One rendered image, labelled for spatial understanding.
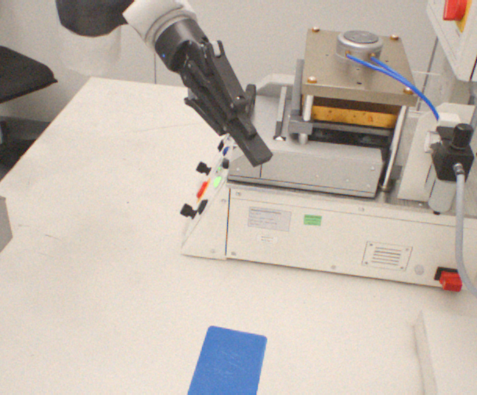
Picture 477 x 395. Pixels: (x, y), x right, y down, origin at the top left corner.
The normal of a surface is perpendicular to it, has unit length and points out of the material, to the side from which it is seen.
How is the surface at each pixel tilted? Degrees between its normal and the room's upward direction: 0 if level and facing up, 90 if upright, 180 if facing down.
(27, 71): 13
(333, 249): 90
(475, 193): 0
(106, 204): 0
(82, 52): 115
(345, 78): 0
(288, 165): 90
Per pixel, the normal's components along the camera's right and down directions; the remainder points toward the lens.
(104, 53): 0.40, 0.84
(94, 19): 0.19, 0.87
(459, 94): -0.14, 0.56
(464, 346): 0.06, -0.82
